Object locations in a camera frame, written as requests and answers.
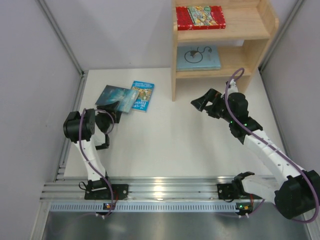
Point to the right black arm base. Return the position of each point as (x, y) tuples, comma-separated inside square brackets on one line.
[(228, 192)]

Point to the red illustrated book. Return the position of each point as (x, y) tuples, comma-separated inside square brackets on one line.
[(200, 18)]

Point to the left aluminium frame post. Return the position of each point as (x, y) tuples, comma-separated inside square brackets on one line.
[(66, 46)]

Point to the light blue Gatsby book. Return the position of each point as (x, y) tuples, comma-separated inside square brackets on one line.
[(197, 58)]

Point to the aluminium frame post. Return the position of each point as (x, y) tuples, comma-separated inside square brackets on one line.
[(269, 69), (66, 46)]

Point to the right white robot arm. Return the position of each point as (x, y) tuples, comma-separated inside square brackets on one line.
[(296, 190)]

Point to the aluminium mounting rail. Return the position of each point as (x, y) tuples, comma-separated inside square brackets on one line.
[(154, 188)]

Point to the slotted grey cable duct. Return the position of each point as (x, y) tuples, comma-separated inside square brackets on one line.
[(152, 207)]

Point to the wooden two-tier shelf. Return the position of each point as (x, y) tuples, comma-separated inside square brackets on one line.
[(251, 26)]

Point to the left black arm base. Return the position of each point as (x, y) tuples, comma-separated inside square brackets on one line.
[(120, 192)]

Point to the bright blue illustrated book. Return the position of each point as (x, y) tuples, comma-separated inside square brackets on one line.
[(145, 90)]

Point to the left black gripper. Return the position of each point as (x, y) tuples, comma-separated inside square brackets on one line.
[(110, 113)]

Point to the dark blue ocean book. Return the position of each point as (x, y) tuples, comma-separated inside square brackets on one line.
[(125, 98)]

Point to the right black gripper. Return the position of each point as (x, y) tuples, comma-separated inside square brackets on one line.
[(211, 105)]

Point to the right aluminium frame post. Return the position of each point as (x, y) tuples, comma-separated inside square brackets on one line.
[(269, 69)]

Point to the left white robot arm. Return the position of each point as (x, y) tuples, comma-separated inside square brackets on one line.
[(89, 132)]

